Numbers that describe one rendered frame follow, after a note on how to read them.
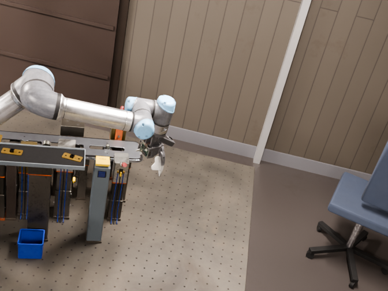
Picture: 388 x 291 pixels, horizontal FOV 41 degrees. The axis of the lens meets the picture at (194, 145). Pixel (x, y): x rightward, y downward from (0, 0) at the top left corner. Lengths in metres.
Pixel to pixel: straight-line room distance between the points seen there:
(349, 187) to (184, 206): 1.38
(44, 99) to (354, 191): 2.48
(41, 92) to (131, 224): 1.06
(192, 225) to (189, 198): 0.22
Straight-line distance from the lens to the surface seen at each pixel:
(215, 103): 4.55
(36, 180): 2.36
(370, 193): 3.55
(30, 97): 1.89
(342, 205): 3.60
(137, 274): 2.47
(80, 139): 2.74
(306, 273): 3.81
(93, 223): 2.51
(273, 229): 4.05
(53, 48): 4.66
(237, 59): 4.37
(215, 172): 3.20
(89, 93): 4.72
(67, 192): 2.60
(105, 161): 2.32
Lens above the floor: 2.50
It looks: 32 degrees down
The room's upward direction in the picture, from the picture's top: 13 degrees clockwise
